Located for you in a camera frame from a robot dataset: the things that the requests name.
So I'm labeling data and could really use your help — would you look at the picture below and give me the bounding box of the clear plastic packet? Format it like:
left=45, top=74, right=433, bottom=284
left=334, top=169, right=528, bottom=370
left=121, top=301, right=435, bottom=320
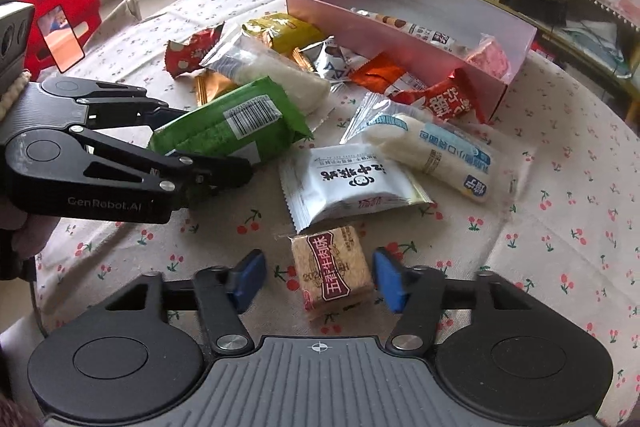
left=340, top=92, right=538, bottom=205

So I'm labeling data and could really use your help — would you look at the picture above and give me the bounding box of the smartphone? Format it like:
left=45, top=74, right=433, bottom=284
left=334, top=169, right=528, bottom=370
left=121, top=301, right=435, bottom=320
left=37, top=3, right=85, bottom=74

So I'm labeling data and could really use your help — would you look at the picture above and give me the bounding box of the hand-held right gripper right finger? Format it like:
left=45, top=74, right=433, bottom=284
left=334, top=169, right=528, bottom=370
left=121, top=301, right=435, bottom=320
left=372, top=247, right=538, bottom=353

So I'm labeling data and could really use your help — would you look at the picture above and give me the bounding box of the orange sausage snack packet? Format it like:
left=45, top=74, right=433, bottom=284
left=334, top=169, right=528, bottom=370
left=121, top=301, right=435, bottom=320
left=348, top=52, right=431, bottom=105

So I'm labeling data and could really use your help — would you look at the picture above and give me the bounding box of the orange white snack packet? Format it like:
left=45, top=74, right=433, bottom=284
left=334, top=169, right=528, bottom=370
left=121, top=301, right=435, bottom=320
left=194, top=69, right=241, bottom=108

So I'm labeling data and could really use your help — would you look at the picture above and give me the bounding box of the green snack packet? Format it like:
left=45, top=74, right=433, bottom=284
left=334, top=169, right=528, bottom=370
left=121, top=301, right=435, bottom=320
left=149, top=76, right=315, bottom=168

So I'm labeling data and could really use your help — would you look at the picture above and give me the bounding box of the person's left hand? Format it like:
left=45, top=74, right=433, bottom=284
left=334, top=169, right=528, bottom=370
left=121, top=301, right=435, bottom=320
left=0, top=206, right=59, bottom=261

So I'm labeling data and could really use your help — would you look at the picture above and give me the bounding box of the pale blue cloth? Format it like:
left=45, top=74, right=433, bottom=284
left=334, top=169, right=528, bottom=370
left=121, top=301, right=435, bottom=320
left=550, top=19, right=631, bottom=78

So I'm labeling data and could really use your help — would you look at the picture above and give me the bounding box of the pink cardboard box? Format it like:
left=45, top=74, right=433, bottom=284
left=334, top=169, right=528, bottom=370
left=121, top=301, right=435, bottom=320
left=285, top=0, right=538, bottom=122

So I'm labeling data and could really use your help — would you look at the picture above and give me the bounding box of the small red white packet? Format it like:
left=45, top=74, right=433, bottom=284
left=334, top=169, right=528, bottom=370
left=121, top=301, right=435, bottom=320
left=165, top=23, right=226, bottom=80

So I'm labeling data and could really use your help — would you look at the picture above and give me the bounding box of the cherry print tablecloth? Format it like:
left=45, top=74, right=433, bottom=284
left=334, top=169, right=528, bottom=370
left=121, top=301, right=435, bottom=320
left=30, top=0, right=640, bottom=427

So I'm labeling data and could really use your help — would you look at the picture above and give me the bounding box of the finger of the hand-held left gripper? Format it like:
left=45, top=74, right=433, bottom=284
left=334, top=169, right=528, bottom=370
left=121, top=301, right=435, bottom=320
left=74, top=126, right=254, bottom=211
left=87, top=96, right=194, bottom=131

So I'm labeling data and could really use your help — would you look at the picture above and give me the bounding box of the silver foil snack packet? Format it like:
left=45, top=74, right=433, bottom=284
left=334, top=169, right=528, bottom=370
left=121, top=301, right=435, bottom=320
left=300, top=38, right=368, bottom=82

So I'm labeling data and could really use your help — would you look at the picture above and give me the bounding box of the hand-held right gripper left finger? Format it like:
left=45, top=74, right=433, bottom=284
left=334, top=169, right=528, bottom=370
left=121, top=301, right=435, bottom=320
left=102, top=250, right=267, bottom=355

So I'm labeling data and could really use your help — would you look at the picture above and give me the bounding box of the yellow snack packet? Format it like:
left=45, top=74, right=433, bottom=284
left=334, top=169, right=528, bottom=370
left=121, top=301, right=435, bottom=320
left=241, top=12, right=328, bottom=58

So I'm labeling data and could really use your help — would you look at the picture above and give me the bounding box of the beige beaded strap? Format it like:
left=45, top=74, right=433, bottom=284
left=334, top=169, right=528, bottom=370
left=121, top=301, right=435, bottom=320
left=0, top=69, right=28, bottom=118

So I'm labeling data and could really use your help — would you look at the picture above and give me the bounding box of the red snack packet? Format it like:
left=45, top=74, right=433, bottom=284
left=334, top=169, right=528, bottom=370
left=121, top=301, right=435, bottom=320
left=395, top=68, right=488, bottom=125

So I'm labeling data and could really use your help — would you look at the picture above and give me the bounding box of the clear rice cracker packet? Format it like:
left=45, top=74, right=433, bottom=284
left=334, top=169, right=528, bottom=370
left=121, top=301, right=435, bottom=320
left=200, top=29, right=335, bottom=115

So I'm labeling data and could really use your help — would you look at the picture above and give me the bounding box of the pink snack packet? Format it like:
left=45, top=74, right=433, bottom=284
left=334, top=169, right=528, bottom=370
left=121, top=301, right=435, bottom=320
left=465, top=34, right=511, bottom=82

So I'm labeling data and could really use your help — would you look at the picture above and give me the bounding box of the long white brown packet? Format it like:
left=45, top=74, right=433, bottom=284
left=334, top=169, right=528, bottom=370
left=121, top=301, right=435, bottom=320
left=350, top=7, right=463, bottom=52

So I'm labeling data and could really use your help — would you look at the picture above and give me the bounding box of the brown square snack packet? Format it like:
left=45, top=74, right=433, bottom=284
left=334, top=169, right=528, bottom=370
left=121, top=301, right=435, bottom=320
left=277, top=224, right=376, bottom=323

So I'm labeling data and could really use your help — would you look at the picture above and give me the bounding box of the white foil snack packet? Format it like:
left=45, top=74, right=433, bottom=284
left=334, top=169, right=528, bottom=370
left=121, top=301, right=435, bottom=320
left=279, top=144, right=435, bottom=235

